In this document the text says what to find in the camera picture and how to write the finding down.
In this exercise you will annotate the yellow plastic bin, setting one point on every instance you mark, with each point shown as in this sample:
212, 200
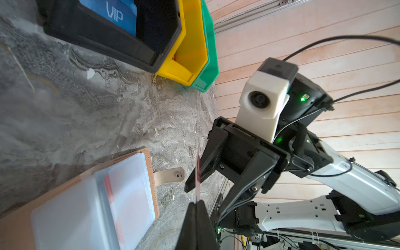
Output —
188, 56

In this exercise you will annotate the aluminium mounting rail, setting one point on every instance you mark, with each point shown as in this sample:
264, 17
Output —
250, 14

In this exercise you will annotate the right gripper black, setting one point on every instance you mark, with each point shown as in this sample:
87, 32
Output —
245, 158

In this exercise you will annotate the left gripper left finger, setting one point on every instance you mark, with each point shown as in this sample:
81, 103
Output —
188, 236

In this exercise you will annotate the red credit card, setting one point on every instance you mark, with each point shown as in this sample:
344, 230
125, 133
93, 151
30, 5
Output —
198, 177

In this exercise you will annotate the tan leather card holder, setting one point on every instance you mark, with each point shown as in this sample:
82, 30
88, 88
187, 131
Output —
111, 206

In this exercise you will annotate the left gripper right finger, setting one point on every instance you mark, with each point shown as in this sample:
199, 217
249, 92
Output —
206, 234

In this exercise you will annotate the black plastic bin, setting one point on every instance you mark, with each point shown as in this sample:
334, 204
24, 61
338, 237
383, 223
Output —
145, 47

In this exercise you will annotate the green plastic bin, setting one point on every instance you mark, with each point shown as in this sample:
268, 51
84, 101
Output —
210, 71

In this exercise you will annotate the cards in black bin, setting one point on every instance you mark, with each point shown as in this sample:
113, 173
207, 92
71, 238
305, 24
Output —
121, 13

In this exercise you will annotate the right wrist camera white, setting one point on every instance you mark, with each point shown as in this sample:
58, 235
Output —
264, 97

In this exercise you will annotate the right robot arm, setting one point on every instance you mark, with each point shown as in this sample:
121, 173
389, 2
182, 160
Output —
363, 204

